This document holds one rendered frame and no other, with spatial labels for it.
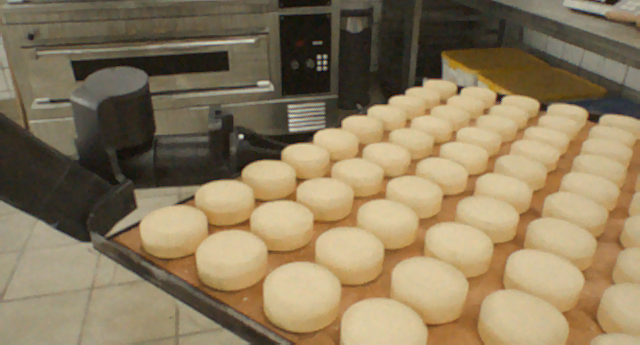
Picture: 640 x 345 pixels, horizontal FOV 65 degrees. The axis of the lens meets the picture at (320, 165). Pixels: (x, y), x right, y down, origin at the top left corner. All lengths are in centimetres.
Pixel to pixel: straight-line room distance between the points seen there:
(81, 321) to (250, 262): 158
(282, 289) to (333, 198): 13
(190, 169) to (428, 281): 28
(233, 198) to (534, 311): 24
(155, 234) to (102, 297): 159
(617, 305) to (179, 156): 39
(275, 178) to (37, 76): 220
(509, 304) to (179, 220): 24
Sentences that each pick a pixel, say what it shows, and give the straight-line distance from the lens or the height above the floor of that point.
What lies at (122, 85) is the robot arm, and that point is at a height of 108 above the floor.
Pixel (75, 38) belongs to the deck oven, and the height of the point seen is 69.
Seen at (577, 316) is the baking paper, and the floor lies 99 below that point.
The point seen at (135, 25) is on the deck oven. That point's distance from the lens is 249.
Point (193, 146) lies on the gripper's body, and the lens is 53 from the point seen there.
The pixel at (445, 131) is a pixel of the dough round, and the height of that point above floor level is 99.
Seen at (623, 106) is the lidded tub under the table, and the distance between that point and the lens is 242.
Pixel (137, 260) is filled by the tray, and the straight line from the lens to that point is 38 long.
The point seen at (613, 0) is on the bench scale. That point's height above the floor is 93.
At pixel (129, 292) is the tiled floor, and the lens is 196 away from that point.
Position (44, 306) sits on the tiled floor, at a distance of 202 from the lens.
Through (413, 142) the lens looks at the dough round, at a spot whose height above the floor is 100.
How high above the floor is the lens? 123
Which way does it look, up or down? 28 degrees down
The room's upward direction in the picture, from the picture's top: straight up
